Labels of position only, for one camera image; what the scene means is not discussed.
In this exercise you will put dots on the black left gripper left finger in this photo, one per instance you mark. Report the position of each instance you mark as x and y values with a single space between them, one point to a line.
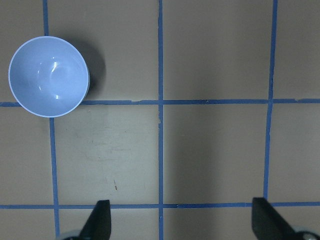
98 225

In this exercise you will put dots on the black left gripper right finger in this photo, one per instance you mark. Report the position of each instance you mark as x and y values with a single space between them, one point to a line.
268 224

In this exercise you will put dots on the blue bowl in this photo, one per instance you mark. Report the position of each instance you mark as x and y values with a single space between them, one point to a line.
48 76

